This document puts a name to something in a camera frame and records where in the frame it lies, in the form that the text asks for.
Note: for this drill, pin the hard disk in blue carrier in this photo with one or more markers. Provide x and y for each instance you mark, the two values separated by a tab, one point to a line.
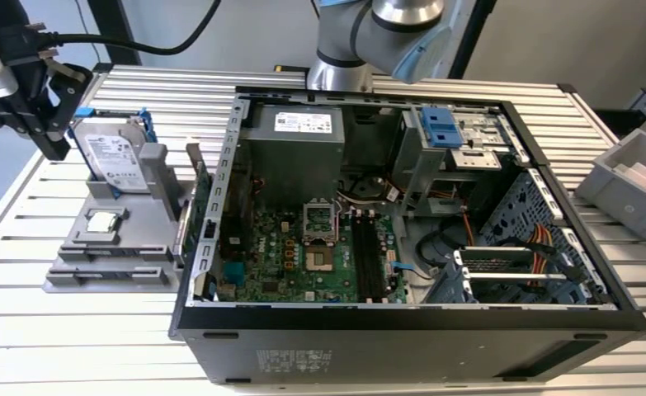
111	156

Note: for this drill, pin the grey parts rack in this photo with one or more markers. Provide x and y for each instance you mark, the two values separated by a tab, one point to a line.
140	218

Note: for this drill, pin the green graphics card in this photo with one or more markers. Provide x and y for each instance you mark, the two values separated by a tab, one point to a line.
201	194

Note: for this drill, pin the grey power supply unit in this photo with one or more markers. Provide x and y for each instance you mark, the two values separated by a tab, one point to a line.
295	165

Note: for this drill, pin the blue plastic drive latch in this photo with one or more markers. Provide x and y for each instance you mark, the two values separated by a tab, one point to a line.
435	128

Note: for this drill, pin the CPU socket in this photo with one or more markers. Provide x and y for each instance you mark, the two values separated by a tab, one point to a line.
320	259

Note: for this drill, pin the white block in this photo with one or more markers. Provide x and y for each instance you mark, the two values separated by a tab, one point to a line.
638	172

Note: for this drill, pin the grey open storage bin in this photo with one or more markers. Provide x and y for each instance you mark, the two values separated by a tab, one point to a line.
619	206

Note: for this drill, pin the black RAM slot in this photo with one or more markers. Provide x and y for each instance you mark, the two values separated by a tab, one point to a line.
379	255
372	255
366	255
359	255

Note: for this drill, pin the black post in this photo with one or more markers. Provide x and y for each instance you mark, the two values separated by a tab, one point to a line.
116	24
482	24

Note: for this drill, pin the small black yellow connector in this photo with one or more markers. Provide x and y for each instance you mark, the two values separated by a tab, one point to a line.
285	68

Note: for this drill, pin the silver CPU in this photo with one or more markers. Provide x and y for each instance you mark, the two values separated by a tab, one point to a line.
101	221

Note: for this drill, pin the low grey disk bay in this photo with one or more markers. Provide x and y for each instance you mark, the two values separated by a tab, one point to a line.
515	275

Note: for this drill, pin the round black speaker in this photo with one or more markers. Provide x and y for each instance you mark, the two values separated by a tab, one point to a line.
367	189

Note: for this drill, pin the thin metal locking lever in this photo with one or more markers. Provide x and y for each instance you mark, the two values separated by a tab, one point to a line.
338	222

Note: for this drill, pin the tall silver disk bay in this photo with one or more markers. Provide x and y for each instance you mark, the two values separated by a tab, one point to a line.
415	173

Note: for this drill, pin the black PC case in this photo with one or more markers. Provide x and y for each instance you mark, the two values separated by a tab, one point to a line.
355	350

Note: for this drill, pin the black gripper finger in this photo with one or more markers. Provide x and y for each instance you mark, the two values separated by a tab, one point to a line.
2	119
72	86

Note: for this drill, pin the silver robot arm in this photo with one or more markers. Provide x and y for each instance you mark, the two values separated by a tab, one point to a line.
344	41

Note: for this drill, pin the green motherboard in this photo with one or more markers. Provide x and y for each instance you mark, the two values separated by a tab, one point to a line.
277	268

